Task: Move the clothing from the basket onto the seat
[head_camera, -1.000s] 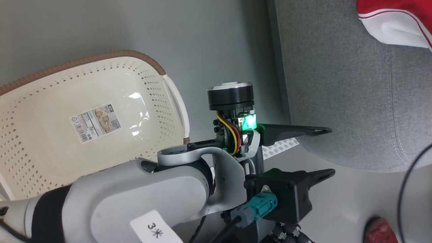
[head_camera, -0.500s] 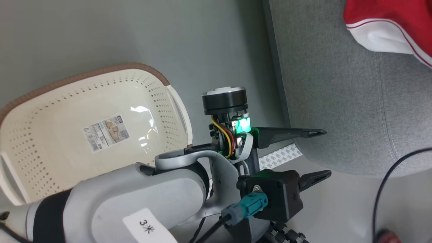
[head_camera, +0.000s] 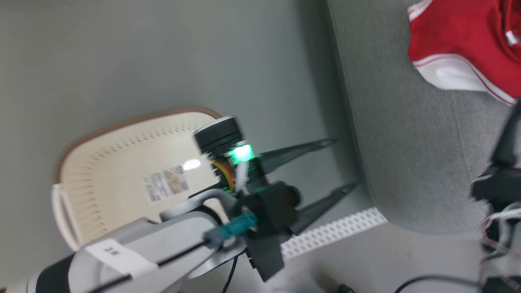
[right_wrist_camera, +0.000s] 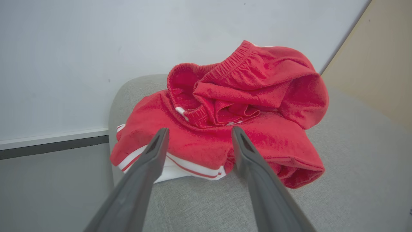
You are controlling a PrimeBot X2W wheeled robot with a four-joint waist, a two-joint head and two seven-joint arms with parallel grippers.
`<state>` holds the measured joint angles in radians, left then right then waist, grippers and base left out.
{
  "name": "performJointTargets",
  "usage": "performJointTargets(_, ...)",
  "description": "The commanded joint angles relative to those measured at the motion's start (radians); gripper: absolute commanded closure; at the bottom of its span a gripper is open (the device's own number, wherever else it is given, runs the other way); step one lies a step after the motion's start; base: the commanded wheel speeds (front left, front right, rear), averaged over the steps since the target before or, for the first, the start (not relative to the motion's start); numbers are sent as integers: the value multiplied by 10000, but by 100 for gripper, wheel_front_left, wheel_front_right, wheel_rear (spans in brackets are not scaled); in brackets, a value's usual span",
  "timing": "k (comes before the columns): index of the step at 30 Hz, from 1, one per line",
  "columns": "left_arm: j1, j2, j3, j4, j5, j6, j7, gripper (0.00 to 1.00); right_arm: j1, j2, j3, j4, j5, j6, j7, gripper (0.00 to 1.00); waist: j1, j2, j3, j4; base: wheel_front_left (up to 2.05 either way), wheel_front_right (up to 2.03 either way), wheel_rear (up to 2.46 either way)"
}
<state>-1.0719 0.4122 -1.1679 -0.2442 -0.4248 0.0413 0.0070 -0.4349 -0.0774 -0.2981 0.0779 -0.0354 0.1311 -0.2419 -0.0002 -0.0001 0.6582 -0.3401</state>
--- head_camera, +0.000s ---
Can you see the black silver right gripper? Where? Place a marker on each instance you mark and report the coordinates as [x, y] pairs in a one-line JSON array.
[[500, 179]]

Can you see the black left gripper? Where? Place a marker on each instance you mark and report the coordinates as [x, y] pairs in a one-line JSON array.
[[272, 207]]

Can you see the red white clothing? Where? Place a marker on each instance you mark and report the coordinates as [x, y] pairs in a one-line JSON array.
[[460, 36]]

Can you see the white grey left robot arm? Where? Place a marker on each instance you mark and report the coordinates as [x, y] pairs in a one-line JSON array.
[[163, 244]]

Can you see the printed basket label sticker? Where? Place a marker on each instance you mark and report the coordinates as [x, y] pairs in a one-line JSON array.
[[166, 184]]

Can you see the cream laundry basket brown rim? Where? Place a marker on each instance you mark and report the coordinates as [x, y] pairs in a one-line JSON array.
[[122, 162]]

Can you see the white patterned floor strip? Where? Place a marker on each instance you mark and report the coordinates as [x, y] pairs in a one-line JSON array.
[[333, 232]]

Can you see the grey fabric sofa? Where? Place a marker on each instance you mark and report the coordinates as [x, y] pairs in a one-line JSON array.
[[407, 142]]

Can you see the black roller base wheel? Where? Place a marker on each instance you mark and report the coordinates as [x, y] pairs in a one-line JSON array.
[[346, 289]]

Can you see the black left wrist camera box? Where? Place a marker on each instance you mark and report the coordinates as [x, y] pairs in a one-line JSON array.
[[264, 256]]

